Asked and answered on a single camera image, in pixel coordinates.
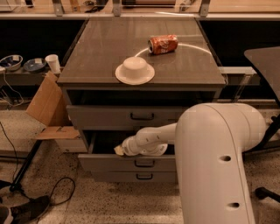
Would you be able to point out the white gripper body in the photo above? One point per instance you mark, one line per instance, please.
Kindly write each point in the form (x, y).
(127, 147)

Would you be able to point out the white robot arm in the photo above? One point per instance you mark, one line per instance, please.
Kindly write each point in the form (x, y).
(208, 140)

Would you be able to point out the grey top drawer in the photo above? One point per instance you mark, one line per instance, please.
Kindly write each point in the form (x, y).
(93, 117)

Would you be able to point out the grey drawer cabinet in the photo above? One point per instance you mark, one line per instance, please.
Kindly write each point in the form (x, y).
(184, 77)

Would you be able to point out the white upturned bowl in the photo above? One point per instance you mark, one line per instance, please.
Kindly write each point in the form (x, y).
(135, 71)

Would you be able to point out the brown cardboard box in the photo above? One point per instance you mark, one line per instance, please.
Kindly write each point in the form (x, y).
(49, 108)

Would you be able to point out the black shoe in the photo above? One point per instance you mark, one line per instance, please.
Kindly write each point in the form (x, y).
(25, 213)

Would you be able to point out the orange soda can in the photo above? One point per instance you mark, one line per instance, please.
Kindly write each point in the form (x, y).
(163, 44)

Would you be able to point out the black left stand leg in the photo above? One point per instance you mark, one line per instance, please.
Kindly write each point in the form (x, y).
(16, 184)

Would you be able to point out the white paper cup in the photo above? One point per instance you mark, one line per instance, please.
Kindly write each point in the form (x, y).
(53, 62)

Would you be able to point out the blue bowl right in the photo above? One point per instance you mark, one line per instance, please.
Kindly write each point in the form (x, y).
(35, 65)

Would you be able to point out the blue bowl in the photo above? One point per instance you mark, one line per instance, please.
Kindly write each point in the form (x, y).
(11, 62)
(35, 65)

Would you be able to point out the grey low shelf left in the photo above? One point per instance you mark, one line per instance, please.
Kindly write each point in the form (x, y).
(23, 78)

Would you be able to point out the grey low shelf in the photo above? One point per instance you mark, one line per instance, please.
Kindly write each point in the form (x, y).
(23, 78)
(238, 77)

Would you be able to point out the grey low shelf right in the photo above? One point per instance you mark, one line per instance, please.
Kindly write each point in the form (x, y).
(238, 77)

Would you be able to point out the black caster foot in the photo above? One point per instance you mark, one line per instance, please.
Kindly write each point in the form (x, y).
(261, 193)

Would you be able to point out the blue bowl left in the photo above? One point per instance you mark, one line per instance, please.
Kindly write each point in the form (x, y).
(11, 62)

